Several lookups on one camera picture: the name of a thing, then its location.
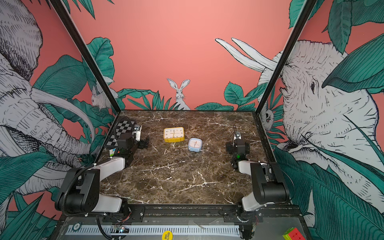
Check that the colourful puzzle cube on ledge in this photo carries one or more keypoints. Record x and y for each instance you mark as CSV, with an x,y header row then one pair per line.
x,y
293,234

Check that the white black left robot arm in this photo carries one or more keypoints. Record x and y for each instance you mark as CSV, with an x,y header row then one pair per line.
x,y
80,191

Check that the yellow round sticker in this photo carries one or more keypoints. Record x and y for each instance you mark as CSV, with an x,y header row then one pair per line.
x,y
167,235

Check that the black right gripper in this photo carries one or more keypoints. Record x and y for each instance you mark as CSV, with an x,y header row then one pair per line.
x,y
231,147

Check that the colourful puzzle cube on table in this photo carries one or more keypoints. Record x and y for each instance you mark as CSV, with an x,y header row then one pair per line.
x,y
112,152

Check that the yellow square alarm clock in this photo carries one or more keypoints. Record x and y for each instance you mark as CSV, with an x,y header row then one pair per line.
x,y
173,135

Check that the light blue small alarm clock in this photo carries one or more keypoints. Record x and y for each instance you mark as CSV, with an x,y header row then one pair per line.
x,y
195,145

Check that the white perforated rail strip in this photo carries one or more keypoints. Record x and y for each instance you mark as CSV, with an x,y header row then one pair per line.
x,y
135,230

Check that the black white chessboard box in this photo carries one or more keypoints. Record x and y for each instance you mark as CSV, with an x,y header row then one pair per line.
x,y
122,127

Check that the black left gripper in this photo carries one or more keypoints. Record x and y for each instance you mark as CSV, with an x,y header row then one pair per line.
x,y
142,145

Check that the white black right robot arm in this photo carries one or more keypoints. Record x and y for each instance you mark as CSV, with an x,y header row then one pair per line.
x,y
268,182

